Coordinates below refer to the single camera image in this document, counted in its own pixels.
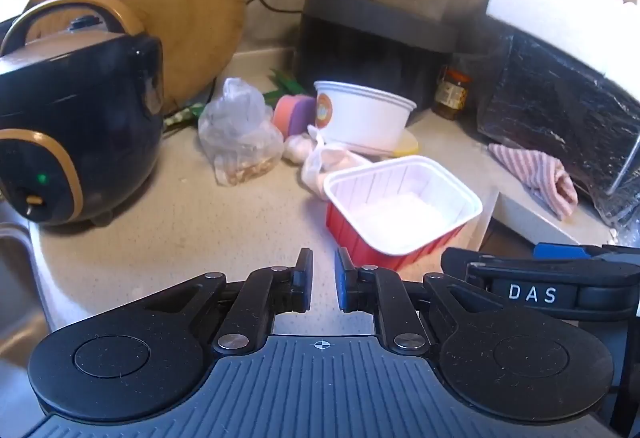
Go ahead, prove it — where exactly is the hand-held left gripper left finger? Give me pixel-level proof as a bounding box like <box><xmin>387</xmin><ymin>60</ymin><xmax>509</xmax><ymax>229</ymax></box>
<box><xmin>145</xmin><ymin>248</ymin><xmax>314</xmax><ymax>355</ymax></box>

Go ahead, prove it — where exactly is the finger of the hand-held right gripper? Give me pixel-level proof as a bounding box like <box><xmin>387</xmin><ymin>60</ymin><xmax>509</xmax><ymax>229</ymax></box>
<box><xmin>440</xmin><ymin>246</ymin><xmax>485</xmax><ymax>289</ymax></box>
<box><xmin>533</xmin><ymin>243</ymin><xmax>596</xmax><ymax>261</ymax></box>

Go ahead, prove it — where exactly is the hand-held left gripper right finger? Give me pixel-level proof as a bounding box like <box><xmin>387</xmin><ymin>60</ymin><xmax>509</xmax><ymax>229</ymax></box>
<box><xmin>334</xmin><ymin>247</ymin><xmax>494</xmax><ymax>356</ymax></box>

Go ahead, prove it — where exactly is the red and white plastic tray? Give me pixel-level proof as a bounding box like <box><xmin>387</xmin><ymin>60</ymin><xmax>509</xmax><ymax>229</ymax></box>
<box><xmin>322</xmin><ymin>155</ymin><xmax>484</xmax><ymax>271</ymax></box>

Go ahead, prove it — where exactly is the white paper bowl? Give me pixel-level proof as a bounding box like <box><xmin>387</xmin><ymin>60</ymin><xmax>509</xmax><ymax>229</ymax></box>
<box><xmin>313</xmin><ymin>80</ymin><xmax>417</xmax><ymax>151</ymax></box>

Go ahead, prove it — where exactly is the striped pink cloth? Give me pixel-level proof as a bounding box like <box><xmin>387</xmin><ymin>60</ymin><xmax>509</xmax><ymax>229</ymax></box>
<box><xmin>488</xmin><ymin>143</ymin><xmax>579</xmax><ymax>220</ymax></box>

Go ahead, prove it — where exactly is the white plastic bag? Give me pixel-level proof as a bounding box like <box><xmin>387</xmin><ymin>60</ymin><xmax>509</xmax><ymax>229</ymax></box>
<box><xmin>300</xmin><ymin>125</ymin><xmax>373</xmax><ymax>199</ymax></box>

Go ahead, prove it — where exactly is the yellow rimmed lid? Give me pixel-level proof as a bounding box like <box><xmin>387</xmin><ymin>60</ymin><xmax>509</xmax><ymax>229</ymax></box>
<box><xmin>345</xmin><ymin>128</ymin><xmax>419</xmax><ymax>159</ymax></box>

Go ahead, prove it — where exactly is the garlic bulb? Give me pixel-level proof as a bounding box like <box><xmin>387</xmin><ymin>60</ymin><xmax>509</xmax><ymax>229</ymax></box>
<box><xmin>284</xmin><ymin>134</ymin><xmax>318</xmax><ymax>165</ymax></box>

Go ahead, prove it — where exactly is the black foil bag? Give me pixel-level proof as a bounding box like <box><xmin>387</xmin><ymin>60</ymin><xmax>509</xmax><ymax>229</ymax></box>
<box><xmin>475</xmin><ymin>32</ymin><xmax>640</xmax><ymax>229</ymax></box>

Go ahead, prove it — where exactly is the clear plastic bag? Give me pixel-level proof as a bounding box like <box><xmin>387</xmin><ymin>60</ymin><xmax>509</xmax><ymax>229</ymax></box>
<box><xmin>197</xmin><ymin>78</ymin><xmax>285</xmax><ymax>187</ymax></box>

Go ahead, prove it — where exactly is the glass jar with label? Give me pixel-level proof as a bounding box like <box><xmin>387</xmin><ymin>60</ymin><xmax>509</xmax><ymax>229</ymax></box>
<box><xmin>432</xmin><ymin>65</ymin><xmax>473</xmax><ymax>121</ymax></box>

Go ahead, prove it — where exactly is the pink and purple sponge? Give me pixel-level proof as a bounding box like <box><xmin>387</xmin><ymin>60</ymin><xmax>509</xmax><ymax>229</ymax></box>
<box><xmin>272</xmin><ymin>94</ymin><xmax>318</xmax><ymax>139</ymax></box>

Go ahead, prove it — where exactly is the black box appliance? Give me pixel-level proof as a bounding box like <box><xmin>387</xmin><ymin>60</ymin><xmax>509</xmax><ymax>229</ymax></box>
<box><xmin>298</xmin><ymin>0</ymin><xmax>460</xmax><ymax>113</ymax></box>

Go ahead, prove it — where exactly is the white foam board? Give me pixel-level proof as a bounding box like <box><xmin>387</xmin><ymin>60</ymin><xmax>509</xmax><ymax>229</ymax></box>
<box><xmin>486</xmin><ymin>0</ymin><xmax>640</xmax><ymax>93</ymax></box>

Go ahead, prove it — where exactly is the black and gold rice cooker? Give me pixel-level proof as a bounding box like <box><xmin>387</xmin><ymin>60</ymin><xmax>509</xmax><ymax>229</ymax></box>
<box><xmin>0</xmin><ymin>0</ymin><xmax>166</xmax><ymax>226</ymax></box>

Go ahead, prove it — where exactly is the round wooden cutting board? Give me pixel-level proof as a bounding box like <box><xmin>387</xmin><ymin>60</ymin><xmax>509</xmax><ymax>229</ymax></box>
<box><xmin>25</xmin><ymin>0</ymin><xmax>247</xmax><ymax>116</ymax></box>

